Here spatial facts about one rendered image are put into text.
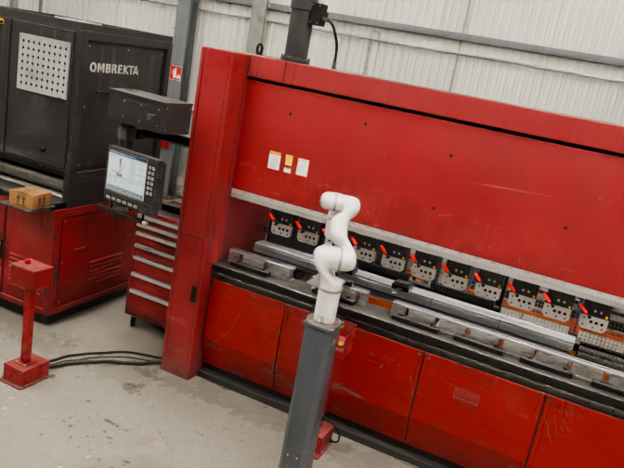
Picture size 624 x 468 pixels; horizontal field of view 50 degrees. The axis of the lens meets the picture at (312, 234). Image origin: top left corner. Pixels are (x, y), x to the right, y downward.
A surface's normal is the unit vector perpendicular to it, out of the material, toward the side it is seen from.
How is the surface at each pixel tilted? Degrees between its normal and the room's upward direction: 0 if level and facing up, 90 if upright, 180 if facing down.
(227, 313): 90
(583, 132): 90
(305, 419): 90
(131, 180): 90
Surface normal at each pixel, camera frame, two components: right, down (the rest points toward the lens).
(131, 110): -0.53, 0.13
